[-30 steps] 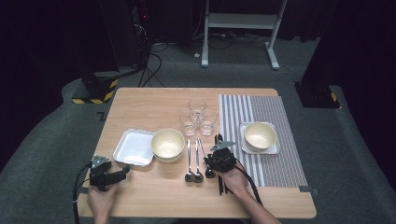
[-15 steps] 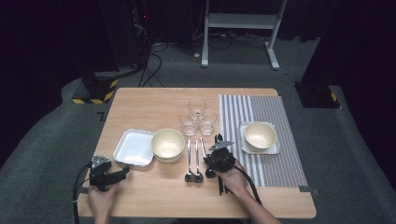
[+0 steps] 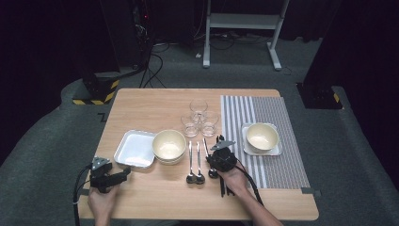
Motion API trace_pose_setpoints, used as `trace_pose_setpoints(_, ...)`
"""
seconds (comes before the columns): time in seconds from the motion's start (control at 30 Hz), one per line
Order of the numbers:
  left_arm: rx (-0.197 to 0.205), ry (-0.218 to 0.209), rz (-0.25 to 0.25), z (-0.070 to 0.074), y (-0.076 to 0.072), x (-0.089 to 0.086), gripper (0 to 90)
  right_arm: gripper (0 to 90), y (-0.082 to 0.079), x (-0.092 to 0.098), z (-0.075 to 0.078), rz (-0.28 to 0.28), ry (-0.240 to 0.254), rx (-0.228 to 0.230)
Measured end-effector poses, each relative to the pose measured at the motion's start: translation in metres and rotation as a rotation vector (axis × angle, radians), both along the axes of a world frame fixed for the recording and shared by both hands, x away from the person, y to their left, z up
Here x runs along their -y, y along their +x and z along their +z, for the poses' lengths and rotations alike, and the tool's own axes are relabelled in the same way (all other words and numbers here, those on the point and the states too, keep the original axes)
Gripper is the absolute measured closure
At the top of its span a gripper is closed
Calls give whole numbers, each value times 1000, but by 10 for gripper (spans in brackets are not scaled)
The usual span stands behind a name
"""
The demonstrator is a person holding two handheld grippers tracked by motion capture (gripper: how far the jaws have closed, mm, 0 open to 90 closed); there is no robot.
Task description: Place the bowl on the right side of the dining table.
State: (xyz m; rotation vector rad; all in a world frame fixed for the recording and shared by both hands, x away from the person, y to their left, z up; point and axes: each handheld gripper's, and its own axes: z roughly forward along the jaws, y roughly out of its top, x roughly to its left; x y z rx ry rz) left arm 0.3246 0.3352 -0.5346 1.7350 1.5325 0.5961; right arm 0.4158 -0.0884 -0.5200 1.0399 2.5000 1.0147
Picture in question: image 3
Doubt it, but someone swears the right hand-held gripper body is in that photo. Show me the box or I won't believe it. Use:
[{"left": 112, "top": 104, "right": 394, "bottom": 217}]
[{"left": 206, "top": 139, "right": 239, "bottom": 173}]

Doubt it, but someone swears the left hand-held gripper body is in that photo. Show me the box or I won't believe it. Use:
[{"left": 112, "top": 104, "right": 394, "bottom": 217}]
[{"left": 88, "top": 155, "right": 125, "bottom": 194}]

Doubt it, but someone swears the black yellow striped stand base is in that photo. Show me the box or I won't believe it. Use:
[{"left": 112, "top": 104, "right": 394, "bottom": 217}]
[
  {"left": 72, "top": 71, "right": 121, "bottom": 106},
  {"left": 295, "top": 82, "right": 343, "bottom": 110}
]

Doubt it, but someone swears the person's right hand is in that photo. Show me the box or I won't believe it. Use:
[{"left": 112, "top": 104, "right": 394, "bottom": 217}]
[{"left": 219, "top": 166, "right": 252, "bottom": 197}]

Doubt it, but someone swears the grey white striped placemat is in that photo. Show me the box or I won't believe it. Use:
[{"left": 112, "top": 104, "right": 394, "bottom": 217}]
[{"left": 220, "top": 94, "right": 311, "bottom": 190}]

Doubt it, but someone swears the grey tape strip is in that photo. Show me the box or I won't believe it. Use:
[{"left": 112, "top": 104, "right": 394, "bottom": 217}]
[{"left": 300, "top": 186, "right": 322, "bottom": 198}]

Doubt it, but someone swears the hand-held gripper cable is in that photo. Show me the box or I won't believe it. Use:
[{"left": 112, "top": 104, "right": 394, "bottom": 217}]
[
  {"left": 72, "top": 164, "right": 95, "bottom": 226},
  {"left": 234, "top": 164, "right": 264, "bottom": 206}
]

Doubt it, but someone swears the white metal stand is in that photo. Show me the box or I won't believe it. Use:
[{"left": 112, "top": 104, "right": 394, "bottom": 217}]
[{"left": 201, "top": 0, "right": 291, "bottom": 72}]

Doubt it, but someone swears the right hand-held gripper cable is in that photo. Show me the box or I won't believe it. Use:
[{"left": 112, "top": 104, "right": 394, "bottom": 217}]
[{"left": 234, "top": 164, "right": 264, "bottom": 206}]

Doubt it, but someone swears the black cable tangle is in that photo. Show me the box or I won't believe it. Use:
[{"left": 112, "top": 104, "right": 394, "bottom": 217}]
[{"left": 192, "top": 29, "right": 272, "bottom": 51}]

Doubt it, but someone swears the bundle of black chopsticks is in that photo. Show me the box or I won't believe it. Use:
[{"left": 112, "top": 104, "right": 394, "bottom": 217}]
[{"left": 215, "top": 134, "right": 236, "bottom": 199}]

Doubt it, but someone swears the black curtain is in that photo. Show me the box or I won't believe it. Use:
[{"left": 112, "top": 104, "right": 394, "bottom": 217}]
[
  {"left": 302, "top": 0, "right": 399, "bottom": 189},
  {"left": 0, "top": 0, "right": 133, "bottom": 186}
]

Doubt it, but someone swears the person's left hand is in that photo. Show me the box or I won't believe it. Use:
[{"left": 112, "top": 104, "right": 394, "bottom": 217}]
[{"left": 87, "top": 185, "right": 121, "bottom": 220}]

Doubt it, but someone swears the left hand-held gripper cable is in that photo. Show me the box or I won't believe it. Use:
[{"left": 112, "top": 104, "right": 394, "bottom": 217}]
[{"left": 72, "top": 164, "right": 95, "bottom": 226}]

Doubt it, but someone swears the black floor cable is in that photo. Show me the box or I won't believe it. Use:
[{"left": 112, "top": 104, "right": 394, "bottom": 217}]
[{"left": 138, "top": 41, "right": 168, "bottom": 89}]

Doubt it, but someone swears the cream bowl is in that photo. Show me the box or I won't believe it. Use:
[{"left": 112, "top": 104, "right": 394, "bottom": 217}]
[
  {"left": 246, "top": 122, "right": 279, "bottom": 154},
  {"left": 154, "top": 153, "right": 186, "bottom": 167},
  {"left": 152, "top": 129, "right": 187, "bottom": 162}
]

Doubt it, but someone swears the black equipment rack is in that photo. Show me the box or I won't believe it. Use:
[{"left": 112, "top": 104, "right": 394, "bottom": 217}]
[{"left": 130, "top": 0, "right": 155, "bottom": 69}]

